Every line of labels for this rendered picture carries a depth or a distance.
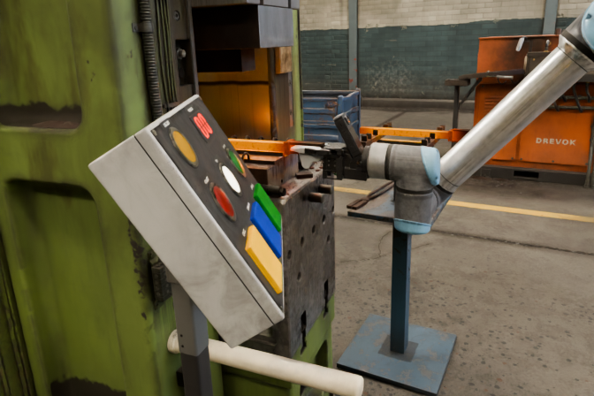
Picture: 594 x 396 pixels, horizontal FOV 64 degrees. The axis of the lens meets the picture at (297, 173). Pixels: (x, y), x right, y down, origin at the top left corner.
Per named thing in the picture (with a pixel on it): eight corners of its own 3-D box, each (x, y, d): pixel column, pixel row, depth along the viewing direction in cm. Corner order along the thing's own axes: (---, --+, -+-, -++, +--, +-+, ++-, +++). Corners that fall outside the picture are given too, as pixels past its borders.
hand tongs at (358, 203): (411, 170, 220) (411, 167, 219) (420, 171, 217) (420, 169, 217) (346, 208, 173) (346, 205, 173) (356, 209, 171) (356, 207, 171)
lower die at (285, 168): (298, 173, 136) (297, 144, 134) (268, 194, 118) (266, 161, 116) (178, 163, 152) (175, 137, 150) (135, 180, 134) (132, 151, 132)
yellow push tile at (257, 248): (283, 264, 67) (253, 223, 65) (283, 291, 60) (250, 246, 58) (272, 270, 67) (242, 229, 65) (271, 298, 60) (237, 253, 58)
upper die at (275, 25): (293, 46, 126) (293, 8, 124) (260, 48, 109) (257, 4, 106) (166, 49, 142) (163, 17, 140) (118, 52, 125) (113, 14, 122)
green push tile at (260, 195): (281, 215, 86) (258, 181, 84) (281, 230, 79) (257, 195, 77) (272, 219, 86) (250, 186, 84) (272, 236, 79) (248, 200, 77)
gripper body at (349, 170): (319, 178, 121) (365, 183, 117) (319, 145, 119) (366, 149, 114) (329, 171, 128) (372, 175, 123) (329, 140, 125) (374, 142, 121)
